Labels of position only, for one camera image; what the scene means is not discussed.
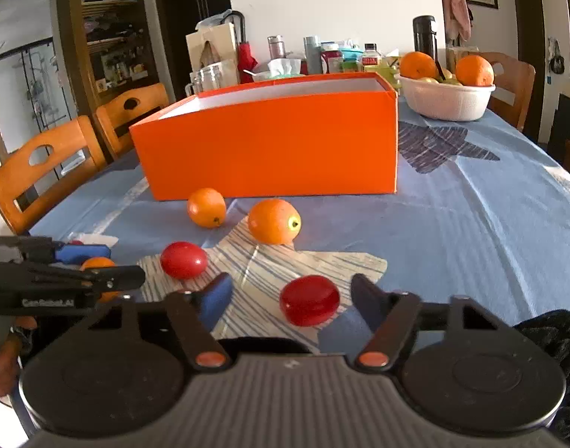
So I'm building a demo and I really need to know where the black hanging handbag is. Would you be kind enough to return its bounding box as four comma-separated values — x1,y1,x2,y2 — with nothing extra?
549,40,566,74

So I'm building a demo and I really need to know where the pink hanging garment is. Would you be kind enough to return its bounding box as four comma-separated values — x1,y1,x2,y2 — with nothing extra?
437,0,473,43

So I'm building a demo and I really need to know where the green tissue box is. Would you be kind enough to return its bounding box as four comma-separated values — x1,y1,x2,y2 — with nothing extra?
252,57,307,80

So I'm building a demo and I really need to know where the brown paper bag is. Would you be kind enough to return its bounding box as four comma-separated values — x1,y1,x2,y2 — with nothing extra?
186,22,241,85

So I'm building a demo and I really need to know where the orange cardboard box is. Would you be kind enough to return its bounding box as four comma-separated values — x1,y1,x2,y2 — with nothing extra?
128,71,399,201

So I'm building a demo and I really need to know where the red snack packet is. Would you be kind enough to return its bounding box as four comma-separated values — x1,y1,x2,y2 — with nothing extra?
321,47,344,74

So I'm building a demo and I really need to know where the red folded umbrella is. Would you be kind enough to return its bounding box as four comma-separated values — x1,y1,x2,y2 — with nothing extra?
222,10,258,73

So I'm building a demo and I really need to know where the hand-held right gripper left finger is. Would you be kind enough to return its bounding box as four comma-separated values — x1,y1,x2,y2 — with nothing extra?
86,271,234,374

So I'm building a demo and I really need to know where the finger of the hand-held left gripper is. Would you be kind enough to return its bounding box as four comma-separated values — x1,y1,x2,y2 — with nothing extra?
0,264,146,292
0,236,118,264

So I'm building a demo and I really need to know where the wooden chair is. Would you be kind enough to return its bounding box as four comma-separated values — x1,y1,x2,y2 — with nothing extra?
472,51,537,132
0,116,107,236
95,83,170,162

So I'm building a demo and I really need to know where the clear glass mug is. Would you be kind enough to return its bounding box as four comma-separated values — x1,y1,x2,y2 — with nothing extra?
185,64,223,96

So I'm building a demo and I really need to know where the person's dark clothing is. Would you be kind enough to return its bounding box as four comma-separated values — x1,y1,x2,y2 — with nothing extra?
518,310,570,446

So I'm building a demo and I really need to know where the clear bottle red label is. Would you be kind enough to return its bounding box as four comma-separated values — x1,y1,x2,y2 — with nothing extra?
361,43,383,68

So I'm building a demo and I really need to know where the small red tomato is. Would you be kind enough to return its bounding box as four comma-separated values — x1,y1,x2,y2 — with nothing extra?
279,275,341,328
160,242,208,281

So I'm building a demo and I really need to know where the white perforated plastic basket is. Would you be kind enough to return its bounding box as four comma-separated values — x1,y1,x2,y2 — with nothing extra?
394,73,497,123

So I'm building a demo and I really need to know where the black thermos bottle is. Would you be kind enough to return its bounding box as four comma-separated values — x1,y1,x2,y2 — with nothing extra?
412,15,439,57

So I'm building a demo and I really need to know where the grey water bottle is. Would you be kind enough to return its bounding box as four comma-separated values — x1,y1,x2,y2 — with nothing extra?
304,36,324,75

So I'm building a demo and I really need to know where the dark wooden shelf cabinet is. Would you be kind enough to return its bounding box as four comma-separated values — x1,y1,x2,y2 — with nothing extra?
56,0,159,127

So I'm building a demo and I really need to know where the person's left hand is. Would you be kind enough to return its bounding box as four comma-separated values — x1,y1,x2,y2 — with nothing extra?
0,316,38,400

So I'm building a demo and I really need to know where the small orange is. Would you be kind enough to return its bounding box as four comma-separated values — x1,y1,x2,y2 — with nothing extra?
80,256,123,304
187,188,227,229
248,199,302,246

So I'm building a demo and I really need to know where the large orange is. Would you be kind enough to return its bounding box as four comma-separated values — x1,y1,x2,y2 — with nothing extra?
455,55,495,87
400,51,439,80

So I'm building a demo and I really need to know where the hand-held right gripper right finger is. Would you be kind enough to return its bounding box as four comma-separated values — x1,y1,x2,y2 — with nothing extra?
350,273,512,374

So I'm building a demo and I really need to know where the blue patterned tablecloth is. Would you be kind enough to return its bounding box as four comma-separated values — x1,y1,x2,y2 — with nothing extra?
28,98,570,355

